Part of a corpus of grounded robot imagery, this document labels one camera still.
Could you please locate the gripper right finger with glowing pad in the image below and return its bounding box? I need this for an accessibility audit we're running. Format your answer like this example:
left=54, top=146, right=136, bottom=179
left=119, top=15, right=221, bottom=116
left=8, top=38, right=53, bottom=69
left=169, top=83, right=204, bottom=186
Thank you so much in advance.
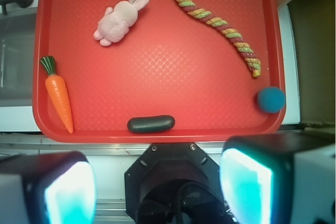
left=219, top=132, right=335, bottom=223

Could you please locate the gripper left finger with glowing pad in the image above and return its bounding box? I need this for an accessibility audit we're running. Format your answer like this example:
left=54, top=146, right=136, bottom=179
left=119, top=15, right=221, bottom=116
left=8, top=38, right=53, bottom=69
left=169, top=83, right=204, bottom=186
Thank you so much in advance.
left=1, top=151, right=97, bottom=223

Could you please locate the blue ball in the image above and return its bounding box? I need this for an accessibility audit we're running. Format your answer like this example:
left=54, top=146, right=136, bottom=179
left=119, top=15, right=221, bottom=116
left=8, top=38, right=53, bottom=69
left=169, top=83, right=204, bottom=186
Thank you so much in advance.
left=257, top=87, right=286, bottom=113

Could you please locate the orange toy carrot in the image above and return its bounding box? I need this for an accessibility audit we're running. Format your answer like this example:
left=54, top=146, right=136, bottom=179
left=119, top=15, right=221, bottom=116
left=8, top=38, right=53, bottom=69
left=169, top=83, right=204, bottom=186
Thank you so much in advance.
left=40, top=56, right=74, bottom=134

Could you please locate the dark green toy cucumber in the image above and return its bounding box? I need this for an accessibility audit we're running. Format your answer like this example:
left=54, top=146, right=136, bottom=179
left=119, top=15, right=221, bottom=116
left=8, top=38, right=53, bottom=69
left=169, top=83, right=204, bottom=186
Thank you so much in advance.
left=127, top=115, right=175, bottom=134

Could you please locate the red plastic tray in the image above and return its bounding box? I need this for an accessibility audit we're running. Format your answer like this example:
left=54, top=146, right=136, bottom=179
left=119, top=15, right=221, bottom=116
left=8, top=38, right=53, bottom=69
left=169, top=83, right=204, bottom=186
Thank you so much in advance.
left=33, top=0, right=285, bottom=143

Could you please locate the pink plush bunny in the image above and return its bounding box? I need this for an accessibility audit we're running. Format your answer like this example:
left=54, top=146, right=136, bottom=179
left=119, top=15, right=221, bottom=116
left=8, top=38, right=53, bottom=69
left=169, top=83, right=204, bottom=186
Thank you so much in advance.
left=93, top=0, right=150, bottom=47

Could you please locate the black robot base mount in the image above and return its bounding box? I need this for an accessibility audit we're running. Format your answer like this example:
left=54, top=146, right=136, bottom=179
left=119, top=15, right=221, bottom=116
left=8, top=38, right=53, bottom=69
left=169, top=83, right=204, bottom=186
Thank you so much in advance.
left=124, top=143, right=234, bottom=223

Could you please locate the multicolour twisted rope toy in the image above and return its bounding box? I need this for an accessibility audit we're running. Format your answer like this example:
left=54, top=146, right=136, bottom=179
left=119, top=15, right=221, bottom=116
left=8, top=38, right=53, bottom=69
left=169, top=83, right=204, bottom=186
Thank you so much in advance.
left=175, top=0, right=261, bottom=78

